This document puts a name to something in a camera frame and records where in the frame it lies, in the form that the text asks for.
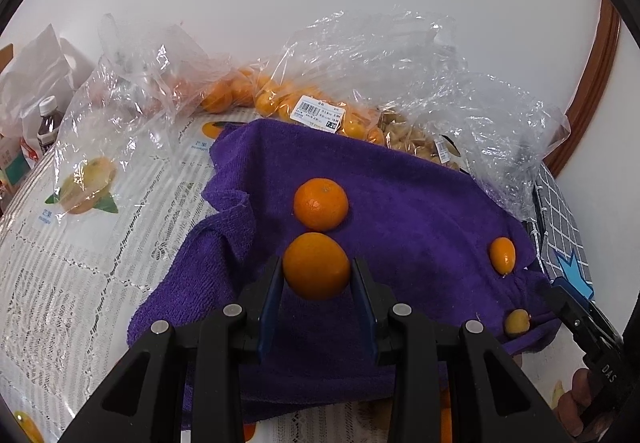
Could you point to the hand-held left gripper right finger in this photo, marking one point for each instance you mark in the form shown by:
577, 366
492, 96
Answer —
365, 313

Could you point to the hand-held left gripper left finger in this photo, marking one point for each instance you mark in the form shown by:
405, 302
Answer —
270, 308

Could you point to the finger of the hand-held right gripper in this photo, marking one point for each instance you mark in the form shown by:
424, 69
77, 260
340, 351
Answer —
570, 305

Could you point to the small yellow fruit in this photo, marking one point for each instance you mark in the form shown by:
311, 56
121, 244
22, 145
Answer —
516, 322

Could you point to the smooth orange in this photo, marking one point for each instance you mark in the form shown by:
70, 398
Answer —
316, 265

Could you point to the oval orange kumquat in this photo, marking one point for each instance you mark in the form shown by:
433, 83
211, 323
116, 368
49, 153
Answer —
502, 254

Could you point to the orange mandarin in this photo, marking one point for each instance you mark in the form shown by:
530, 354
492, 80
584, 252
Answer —
320, 203

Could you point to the person's right hand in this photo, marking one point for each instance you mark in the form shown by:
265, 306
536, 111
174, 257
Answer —
572, 403

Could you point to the purple towel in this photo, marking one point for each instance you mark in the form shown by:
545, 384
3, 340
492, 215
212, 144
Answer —
425, 203

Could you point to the fruit print lace tablecloth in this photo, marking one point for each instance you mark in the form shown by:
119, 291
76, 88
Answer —
100, 273

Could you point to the clear bag of brown fruit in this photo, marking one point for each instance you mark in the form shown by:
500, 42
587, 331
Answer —
405, 133

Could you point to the clear bag of oranges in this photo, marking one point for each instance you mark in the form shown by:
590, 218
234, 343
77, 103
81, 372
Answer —
270, 98

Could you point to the empty clear plastic bag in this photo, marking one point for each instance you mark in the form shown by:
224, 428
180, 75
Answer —
125, 123

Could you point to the dark drink bottle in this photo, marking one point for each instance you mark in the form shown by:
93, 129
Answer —
47, 123

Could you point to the green and white carton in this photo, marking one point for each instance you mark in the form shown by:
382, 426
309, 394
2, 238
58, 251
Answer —
12, 163

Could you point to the white plastic bag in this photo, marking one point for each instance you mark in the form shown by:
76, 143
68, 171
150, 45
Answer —
40, 68

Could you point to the cardboard box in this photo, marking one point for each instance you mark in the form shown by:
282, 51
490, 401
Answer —
4, 58

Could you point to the brown wooden door frame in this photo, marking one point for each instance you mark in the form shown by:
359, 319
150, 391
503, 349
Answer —
597, 73

